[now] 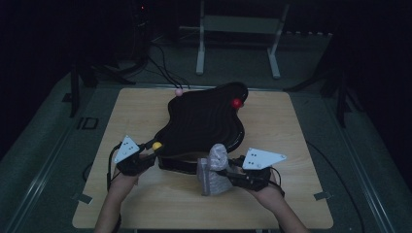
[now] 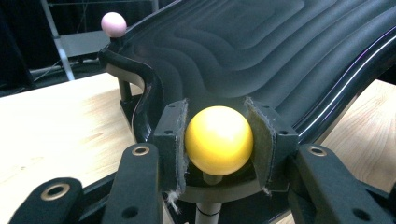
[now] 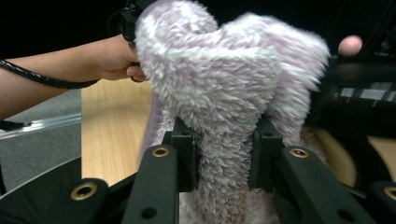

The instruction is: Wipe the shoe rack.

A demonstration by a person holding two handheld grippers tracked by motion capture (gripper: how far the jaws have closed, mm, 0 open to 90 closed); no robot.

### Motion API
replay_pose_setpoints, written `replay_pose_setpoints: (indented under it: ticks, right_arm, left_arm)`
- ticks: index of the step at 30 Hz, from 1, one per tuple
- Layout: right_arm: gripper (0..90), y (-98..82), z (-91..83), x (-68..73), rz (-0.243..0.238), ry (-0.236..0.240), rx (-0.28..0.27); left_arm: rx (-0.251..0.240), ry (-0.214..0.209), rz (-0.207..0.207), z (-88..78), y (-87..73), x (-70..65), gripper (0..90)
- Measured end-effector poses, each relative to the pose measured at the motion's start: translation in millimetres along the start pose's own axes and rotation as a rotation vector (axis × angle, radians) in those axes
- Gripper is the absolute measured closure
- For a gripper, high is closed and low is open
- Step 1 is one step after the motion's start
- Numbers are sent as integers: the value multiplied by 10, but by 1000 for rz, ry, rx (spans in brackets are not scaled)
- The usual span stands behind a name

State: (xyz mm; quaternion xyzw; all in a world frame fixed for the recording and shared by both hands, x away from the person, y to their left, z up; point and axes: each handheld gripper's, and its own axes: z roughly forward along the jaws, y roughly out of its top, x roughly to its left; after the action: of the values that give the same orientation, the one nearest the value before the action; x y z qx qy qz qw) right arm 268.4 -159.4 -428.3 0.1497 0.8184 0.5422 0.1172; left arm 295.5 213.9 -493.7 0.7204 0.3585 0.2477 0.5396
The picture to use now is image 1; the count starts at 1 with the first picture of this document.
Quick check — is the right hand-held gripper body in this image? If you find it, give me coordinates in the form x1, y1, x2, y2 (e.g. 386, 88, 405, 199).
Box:
231, 148, 288, 192

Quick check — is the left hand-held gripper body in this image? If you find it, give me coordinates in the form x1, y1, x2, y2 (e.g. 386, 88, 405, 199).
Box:
113, 134, 156, 178

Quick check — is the grey striped cloth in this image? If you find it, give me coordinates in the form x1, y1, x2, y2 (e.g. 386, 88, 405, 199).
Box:
196, 143, 237, 197

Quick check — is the black wavy tray with balls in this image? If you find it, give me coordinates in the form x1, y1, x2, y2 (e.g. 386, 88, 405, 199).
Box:
152, 81, 250, 176

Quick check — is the person's left hand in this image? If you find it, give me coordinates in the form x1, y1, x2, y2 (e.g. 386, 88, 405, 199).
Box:
108, 169, 144, 195

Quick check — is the person's right hand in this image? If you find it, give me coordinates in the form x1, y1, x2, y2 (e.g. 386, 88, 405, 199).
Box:
248, 169, 286, 208

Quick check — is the black metal stand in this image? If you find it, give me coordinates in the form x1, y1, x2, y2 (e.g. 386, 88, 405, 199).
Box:
61, 59, 137, 118
285, 42, 365, 129

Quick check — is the black pole with red light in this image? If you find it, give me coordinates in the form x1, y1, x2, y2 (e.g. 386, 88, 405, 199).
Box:
130, 0, 152, 66

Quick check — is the white power strip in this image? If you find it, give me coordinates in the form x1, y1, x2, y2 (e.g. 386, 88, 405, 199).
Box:
282, 30, 334, 39

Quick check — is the left hand-held gripper cable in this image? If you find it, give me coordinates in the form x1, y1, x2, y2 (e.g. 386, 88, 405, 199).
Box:
106, 144, 123, 192

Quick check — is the hand-held gripper cable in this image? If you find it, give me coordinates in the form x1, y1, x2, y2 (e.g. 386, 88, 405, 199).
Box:
106, 144, 123, 192
268, 166, 287, 198

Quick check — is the right hand-held gripper cable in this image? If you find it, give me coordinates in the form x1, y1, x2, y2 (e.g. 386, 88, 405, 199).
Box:
268, 166, 287, 198

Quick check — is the thin black cable loop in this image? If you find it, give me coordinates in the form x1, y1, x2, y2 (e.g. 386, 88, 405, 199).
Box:
82, 161, 95, 183

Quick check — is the long black floor cable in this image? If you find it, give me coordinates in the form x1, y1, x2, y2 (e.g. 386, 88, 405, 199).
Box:
305, 140, 365, 233

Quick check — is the white metal stand frame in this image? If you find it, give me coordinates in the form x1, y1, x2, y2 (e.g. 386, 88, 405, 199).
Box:
179, 0, 291, 80

